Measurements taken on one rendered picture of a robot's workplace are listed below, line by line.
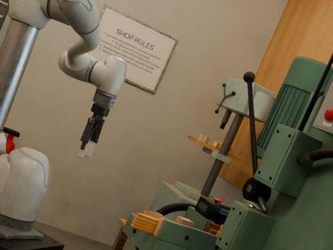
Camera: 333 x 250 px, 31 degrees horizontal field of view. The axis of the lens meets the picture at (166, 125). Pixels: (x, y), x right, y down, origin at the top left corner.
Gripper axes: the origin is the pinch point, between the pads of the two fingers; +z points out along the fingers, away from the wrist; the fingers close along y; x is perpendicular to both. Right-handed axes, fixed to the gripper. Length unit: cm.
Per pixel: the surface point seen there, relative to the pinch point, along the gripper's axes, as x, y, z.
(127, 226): -46, -72, 3
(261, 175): -78, -91, -27
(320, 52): -66, 201, -93
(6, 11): 143, 145, -44
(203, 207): -63, -55, -7
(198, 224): -63, -56, -2
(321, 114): -86, -95, -45
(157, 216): -54, -75, -4
